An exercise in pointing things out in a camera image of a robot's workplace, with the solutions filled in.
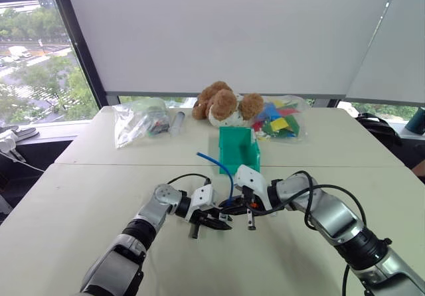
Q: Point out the brown and white plush dog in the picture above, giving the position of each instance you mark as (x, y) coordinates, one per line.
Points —
(224, 105)

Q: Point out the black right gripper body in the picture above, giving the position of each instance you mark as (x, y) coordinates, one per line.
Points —
(250, 201)

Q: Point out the green plastic bin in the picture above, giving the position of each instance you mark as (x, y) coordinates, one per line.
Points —
(234, 150)

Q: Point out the white coupler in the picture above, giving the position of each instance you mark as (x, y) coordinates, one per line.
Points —
(225, 216)

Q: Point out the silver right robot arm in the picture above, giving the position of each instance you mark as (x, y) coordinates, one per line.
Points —
(335, 216)

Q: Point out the clear bag of coloured blocks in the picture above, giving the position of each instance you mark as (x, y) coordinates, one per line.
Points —
(280, 120)

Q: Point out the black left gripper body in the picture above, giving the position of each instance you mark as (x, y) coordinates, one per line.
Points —
(207, 213)

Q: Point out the wide white roller blind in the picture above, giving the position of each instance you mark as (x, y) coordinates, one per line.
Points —
(225, 34)

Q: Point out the black backpack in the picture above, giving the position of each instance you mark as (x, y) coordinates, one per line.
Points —
(380, 128)

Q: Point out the dark teal cup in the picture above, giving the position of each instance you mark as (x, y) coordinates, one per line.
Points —
(416, 121)

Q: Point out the black window frame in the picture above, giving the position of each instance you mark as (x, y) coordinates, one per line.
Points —
(71, 30)

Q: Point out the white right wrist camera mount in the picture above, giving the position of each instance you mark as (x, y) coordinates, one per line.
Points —
(252, 178)

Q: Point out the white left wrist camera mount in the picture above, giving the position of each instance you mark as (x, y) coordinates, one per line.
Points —
(202, 197)

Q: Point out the clear bag of dark parts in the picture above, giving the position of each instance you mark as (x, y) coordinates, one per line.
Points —
(142, 123)

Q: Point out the narrow white roller blind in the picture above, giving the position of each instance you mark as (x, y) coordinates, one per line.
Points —
(395, 60)

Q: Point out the small grey cylinder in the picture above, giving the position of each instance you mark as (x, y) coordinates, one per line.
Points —
(177, 123)

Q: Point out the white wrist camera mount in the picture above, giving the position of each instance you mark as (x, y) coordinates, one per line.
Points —
(252, 178)
(202, 197)

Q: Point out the black sandal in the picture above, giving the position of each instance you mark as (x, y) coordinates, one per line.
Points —
(18, 132)

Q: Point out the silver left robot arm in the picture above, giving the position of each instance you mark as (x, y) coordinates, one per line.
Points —
(151, 214)

